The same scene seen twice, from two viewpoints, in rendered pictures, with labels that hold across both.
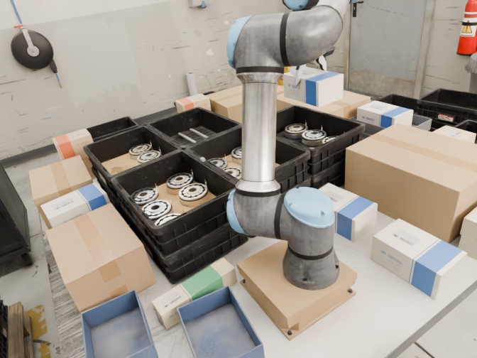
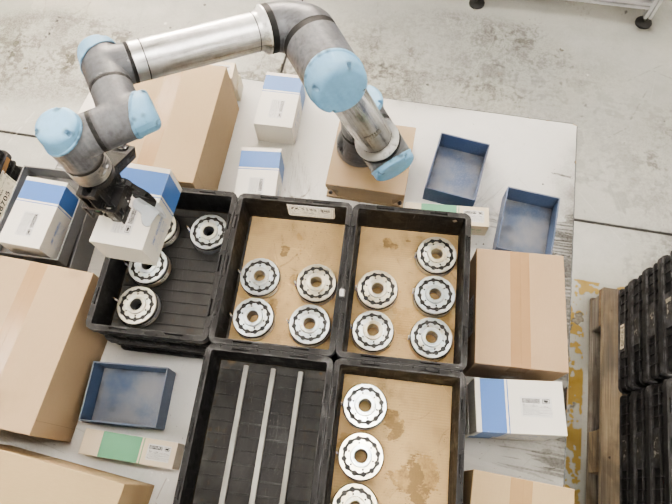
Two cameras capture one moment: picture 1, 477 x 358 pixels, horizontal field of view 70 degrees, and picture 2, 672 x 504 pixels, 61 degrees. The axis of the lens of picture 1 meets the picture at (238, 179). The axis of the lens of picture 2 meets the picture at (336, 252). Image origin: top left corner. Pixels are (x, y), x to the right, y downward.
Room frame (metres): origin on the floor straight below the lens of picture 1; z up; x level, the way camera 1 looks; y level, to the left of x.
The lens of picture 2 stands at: (1.43, 0.41, 2.21)
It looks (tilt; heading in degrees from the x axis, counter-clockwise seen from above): 67 degrees down; 223
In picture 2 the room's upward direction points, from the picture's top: 5 degrees counter-clockwise
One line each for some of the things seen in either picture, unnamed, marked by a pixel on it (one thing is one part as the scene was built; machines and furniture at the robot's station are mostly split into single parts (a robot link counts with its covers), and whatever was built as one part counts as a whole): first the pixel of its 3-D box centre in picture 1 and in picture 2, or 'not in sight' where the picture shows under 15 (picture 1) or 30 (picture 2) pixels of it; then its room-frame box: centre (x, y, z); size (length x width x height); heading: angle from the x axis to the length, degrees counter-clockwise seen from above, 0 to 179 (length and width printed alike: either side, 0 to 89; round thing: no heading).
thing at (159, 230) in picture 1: (172, 185); (406, 283); (0.98, 0.22, 0.92); 0.40 x 0.30 x 0.02; 31
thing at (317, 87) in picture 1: (311, 86); (138, 213); (1.27, -0.33, 1.09); 0.20 x 0.12 x 0.09; 27
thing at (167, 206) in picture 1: (155, 209); (434, 294); (0.94, 0.29, 0.86); 0.10 x 0.10 x 0.01
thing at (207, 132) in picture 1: (194, 136); (259, 442); (1.48, 0.17, 0.87); 0.40 x 0.30 x 0.11; 31
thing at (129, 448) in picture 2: not in sight; (132, 449); (1.69, -0.09, 0.73); 0.24 x 0.06 x 0.06; 120
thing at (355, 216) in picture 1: (340, 210); (259, 184); (0.93, -0.33, 0.75); 0.20 x 0.12 x 0.09; 34
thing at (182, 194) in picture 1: (193, 191); (377, 289); (1.02, 0.16, 0.86); 0.10 x 0.10 x 0.01
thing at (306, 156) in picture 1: (244, 153); (284, 271); (1.14, -0.04, 0.92); 0.40 x 0.30 x 0.02; 31
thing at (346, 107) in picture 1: (318, 115); (27, 347); (1.68, -0.47, 0.80); 0.40 x 0.30 x 0.20; 27
